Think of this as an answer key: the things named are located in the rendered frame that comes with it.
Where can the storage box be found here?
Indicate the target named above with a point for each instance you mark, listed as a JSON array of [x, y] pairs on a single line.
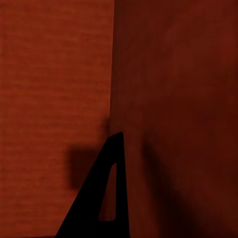
[[164, 72]]

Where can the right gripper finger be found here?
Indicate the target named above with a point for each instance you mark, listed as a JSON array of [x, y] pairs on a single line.
[[82, 218]]

